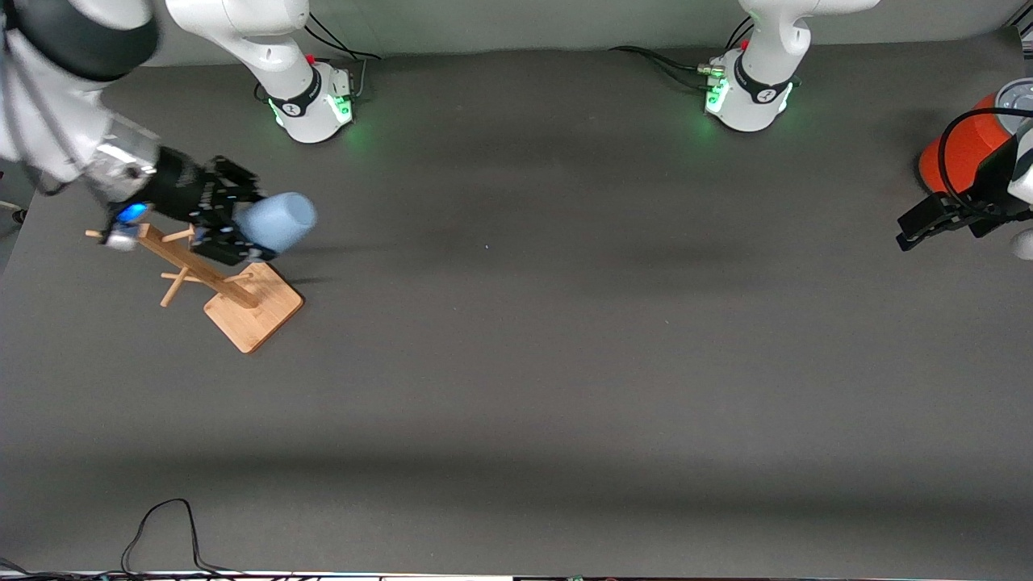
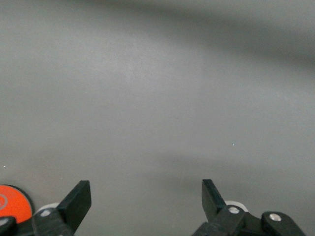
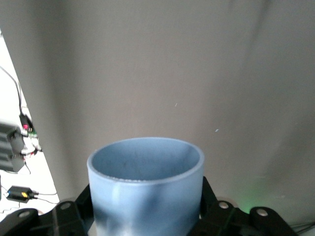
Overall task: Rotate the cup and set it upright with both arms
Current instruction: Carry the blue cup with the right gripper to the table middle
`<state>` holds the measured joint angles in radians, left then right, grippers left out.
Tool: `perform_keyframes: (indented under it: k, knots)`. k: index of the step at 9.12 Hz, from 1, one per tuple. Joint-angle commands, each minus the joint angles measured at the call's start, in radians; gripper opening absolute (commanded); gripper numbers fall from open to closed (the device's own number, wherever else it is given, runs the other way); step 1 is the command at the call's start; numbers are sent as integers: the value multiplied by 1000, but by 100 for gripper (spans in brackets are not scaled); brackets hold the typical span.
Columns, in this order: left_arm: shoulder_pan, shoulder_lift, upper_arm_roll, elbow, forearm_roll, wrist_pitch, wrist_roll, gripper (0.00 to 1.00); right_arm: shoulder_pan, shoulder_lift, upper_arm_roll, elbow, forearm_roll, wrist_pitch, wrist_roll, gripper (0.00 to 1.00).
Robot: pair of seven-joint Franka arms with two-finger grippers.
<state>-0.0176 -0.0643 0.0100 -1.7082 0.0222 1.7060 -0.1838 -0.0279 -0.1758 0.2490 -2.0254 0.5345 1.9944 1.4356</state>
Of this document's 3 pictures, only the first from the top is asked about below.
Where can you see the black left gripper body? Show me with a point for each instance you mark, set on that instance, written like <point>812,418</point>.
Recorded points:
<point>993,187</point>

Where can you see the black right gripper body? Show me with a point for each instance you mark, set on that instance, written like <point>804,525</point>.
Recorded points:
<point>177,194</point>

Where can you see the light blue plastic cup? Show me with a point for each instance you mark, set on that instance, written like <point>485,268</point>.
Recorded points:
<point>278,219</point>

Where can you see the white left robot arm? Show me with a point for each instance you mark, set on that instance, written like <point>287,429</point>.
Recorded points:
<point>767,56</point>

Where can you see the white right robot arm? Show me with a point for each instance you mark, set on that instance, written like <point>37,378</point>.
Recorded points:
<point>258,48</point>

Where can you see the wooden cup rack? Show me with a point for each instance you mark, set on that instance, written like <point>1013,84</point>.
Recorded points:
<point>254,311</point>

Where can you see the orange soda can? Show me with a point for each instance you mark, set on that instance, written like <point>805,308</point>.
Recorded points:
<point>964,149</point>

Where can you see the dark grey table mat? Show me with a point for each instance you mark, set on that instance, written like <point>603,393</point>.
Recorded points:
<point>516,403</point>

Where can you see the black frame rail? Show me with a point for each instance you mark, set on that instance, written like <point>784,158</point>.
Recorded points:
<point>1023,28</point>

